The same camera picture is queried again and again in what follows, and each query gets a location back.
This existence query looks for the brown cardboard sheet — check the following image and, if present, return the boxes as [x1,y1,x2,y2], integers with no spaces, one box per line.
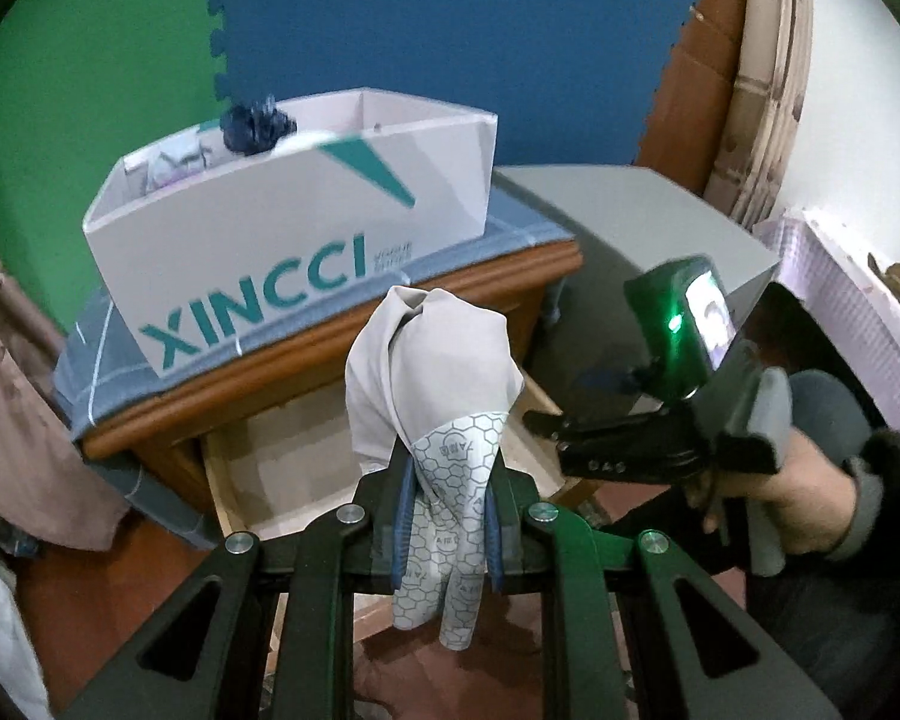
[634,0,755,200]

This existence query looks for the white shoe box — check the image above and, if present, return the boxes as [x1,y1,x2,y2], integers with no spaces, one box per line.
[82,88,498,380]

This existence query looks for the navy floral underwear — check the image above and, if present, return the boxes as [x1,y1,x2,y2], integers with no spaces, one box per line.
[220,95,299,158]

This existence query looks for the white floral bedding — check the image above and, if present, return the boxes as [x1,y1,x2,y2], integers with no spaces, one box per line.
[0,540,53,720]

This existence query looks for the person's right hand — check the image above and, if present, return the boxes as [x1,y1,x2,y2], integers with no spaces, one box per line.
[682,427,860,556]

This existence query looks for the blue foam mat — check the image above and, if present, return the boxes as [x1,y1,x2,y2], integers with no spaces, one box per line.
[214,0,732,170]

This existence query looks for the beige layered boards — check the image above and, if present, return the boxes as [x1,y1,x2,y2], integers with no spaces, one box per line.
[701,0,822,230]

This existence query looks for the wooden nightstand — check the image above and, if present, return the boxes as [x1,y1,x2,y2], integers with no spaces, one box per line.
[82,232,601,541]

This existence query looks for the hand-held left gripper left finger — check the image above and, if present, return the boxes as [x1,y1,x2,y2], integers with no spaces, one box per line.
[60,444,413,720]

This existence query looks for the light blue underwear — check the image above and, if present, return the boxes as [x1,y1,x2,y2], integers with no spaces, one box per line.
[142,136,215,192]

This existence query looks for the green foam mat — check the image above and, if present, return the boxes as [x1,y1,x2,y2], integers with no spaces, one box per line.
[0,0,230,338]

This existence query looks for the person's leg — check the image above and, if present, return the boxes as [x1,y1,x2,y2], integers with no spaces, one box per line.
[592,371,900,720]

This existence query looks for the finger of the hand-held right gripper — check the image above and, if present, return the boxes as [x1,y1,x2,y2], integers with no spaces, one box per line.
[523,406,578,440]
[574,364,657,398]

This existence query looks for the pink checked cloth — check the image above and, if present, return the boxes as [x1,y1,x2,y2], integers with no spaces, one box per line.
[754,210,900,458]

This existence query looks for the floral curtain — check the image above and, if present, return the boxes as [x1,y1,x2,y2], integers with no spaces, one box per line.
[0,236,132,548]

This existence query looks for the person's right forearm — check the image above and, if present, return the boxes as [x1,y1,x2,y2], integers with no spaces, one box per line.
[825,427,900,563]

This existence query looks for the wooden drawer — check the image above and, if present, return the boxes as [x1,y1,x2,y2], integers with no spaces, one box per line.
[199,382,605,545]

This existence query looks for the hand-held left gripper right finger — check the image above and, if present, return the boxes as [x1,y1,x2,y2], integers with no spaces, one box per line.
[484,457,845,720]

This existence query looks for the blue checked cloth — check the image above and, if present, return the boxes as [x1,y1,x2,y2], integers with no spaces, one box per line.
[51,187,578,548]

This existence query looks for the grey patterned underwear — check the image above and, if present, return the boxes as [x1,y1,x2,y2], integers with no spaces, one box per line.
[345,285,524,652]

